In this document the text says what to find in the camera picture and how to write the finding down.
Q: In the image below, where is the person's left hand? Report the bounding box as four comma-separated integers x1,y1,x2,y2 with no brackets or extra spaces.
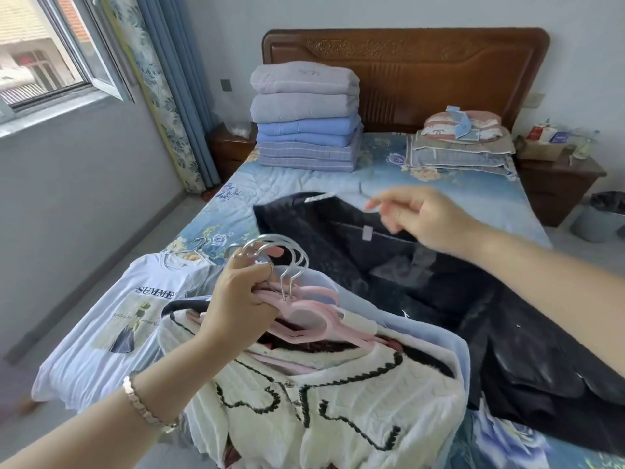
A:
197,245,286,357

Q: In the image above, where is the person's right hand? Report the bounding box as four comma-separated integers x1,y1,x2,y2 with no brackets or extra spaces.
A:
365,186,489,259

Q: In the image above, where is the silver wire hanger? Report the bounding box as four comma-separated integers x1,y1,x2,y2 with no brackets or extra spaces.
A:
165,237,215,267

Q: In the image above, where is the pink plastic hanger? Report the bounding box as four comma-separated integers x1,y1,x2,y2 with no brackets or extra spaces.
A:
229,234,342,308

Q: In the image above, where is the light blue shirt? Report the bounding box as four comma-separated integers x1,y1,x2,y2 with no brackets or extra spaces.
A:
292,268,472,411

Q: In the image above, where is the white t-shirt photo print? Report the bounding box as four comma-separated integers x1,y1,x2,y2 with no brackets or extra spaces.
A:
31,251,225,411

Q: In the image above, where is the white knit cardigan black trim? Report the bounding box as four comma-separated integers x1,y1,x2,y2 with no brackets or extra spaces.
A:
158,307,467,469

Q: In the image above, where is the black glossy jacket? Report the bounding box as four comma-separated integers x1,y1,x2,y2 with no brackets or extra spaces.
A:
458,268,625,455

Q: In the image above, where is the person's right forearm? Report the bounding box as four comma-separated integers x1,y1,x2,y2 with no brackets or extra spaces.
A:
458,229,625,379

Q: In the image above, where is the person's left forearm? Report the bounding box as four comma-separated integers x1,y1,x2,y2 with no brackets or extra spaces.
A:
0,332,230,469

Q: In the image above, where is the grey checked pillow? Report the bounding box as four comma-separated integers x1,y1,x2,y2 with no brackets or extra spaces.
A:
405,131,518,181

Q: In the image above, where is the striped pillow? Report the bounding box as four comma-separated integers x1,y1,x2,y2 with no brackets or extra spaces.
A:
421,111,511,144

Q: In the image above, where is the brown cardboard box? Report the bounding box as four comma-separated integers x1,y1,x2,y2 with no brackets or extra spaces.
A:
517,136,567,162

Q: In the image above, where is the dark wooden nightstand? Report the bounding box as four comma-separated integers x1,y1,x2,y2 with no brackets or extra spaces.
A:
207,122,258,184
515,150,607,228

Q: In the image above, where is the blue floral bed quilt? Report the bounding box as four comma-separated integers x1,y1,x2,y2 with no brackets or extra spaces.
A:
165,131,625,469

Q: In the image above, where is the pale blue folded blanket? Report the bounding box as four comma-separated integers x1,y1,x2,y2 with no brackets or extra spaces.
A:
257,126,365,173

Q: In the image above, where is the brown wooden headboard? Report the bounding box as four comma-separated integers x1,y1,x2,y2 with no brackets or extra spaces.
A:
262,27,551,135

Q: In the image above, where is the grey plastic holder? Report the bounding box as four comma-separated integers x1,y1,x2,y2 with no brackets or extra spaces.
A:
570,191,625,244

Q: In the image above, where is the blue floral curtain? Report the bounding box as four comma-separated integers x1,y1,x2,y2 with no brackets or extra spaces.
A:
97,0,221,193

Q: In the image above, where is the white framed window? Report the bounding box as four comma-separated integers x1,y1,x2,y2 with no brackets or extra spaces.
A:
0,0,135,137

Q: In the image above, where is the silver link bracelet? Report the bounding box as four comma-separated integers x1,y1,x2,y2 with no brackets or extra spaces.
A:
122,373,179,434

